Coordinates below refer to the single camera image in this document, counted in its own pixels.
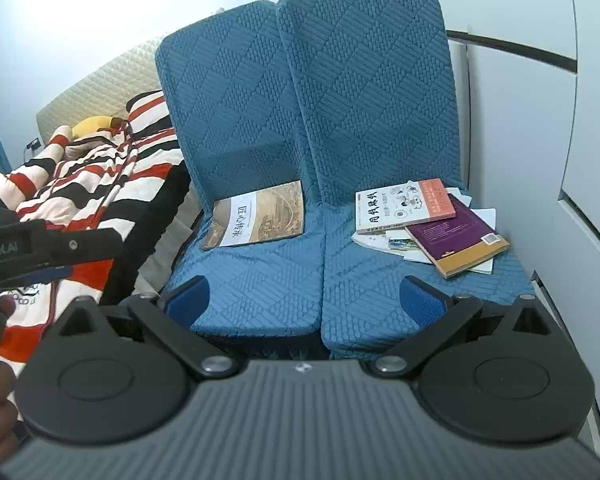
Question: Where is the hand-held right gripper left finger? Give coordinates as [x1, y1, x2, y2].
[55, 275, 239, 381]

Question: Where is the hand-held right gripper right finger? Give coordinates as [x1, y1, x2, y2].
[370, 275, 559, 381]

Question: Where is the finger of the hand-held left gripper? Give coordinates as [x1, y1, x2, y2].
[42, 226, 125, 267]
[0, 265, 75, 291]

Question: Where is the white photo booklet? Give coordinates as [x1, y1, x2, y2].
[386, 237, 433, 265]
[352, 230, 396, 254]

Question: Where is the purple book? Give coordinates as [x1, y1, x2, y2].
[405, 192, 511, 280]

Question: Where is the white cartoon book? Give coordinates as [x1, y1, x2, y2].
[355, 178, 457, 236]

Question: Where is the plain white booklet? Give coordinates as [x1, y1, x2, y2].
[445, 187, 499, 276]

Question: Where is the brown landscape book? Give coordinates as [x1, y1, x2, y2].
[200, 181, 307, 251]

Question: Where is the striped blanket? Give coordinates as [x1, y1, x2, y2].
[0, 90, 192, 411]

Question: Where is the yellow plush toy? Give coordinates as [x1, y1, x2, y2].
[72, 115, 129, 139]

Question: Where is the cream padded headboard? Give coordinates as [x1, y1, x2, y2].
[36, 35, 172, 161]

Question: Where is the blue quilted chair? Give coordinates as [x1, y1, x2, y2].
[276, 0, 537, 361]
[155, 2, 327, 337]

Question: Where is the white wardrobe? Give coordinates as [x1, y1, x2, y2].
[445, 27, 600, 466]

